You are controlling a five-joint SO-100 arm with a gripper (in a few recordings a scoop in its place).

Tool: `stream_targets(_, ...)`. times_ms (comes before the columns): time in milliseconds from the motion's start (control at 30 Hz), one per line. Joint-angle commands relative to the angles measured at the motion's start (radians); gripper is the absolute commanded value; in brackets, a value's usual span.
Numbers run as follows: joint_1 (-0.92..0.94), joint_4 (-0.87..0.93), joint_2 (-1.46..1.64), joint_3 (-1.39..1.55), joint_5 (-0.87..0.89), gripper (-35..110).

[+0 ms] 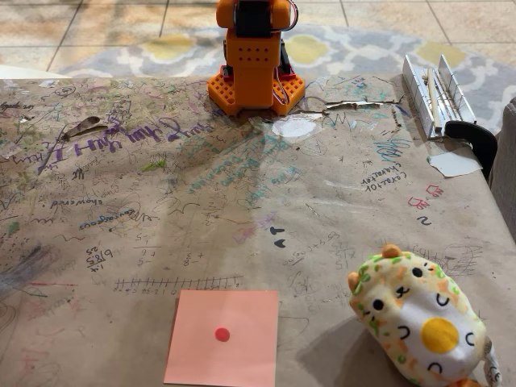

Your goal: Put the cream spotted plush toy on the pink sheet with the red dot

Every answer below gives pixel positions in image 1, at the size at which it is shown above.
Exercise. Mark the white spotted cat plush toy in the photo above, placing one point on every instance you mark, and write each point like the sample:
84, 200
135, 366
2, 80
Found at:
419, 318

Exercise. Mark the orange SO-100 robot arm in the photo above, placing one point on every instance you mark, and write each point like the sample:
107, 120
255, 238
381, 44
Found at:
252, 80

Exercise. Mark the scribbled brown paper table cover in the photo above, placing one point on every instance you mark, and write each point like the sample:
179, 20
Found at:
121, 225

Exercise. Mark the pink square paper sheet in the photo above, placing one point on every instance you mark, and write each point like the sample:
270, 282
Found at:
221, 354

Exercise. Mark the grey yellow patterned rug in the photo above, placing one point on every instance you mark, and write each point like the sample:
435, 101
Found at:
363, 48

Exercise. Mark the brown dried leaf scrap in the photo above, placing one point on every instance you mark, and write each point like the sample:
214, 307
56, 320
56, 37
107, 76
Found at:
82, 126

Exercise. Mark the aluminium miter box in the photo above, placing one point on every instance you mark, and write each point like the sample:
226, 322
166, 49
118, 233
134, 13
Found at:
427, 105

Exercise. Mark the white torn paper piece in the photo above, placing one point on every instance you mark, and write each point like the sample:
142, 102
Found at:
455, 163

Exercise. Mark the black clamp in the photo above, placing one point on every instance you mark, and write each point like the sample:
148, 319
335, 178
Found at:
475, 135

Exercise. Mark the grey upholstered chair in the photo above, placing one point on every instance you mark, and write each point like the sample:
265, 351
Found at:
506, 169

